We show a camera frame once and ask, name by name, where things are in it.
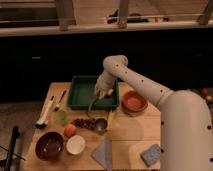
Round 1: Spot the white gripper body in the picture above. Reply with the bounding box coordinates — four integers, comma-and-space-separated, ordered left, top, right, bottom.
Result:
94, 76, 114, 99

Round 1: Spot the green chili pepper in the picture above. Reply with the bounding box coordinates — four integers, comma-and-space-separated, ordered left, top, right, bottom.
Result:
87, 97, 99, 118

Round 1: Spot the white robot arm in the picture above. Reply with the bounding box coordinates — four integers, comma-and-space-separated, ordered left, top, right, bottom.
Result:
95, 55, 213, 171

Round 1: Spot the green plastic tray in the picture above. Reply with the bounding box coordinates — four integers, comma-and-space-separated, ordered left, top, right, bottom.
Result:
67, 75, 120, 110

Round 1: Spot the orange bowl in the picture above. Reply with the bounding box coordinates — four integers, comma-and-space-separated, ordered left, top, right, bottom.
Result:
122, 91, 148, 112

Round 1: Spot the metal measuring cup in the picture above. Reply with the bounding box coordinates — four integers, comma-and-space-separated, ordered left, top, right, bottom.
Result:
95, 118, 108, 134

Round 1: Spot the bunch of dark grapes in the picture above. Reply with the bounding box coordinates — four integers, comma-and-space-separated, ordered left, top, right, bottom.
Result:
73, 118, 95, 130

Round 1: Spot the green plastic cup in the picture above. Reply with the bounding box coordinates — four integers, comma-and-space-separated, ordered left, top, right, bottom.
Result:
53, 110, 67, 126

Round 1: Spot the orange peach fruit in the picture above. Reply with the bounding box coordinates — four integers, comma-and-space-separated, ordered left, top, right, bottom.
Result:
64, 124, 77, 138

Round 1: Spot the small white bowl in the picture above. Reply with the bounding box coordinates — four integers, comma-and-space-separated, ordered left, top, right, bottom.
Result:
66, 135, 86, 155

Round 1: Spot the grey folded cloth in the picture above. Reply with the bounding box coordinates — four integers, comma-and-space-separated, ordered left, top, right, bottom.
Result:
91, 138, 112, 171

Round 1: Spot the dark maroon bowl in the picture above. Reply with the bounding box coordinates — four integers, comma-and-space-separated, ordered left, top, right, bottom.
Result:
35, 132, 64, 161

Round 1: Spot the blue sponge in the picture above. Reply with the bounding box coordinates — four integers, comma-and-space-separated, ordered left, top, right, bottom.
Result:
140, 144, 161, 166

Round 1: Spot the black tripod stand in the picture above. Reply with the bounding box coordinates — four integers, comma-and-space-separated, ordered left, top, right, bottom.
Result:
0, 126, 25, 171

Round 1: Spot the spice bottles cluster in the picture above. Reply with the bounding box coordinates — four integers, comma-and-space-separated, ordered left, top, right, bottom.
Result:
198, 88, 213, 110

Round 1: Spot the yellow handled utensil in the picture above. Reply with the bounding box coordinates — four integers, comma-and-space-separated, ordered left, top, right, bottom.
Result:
107, 110, 116, 127

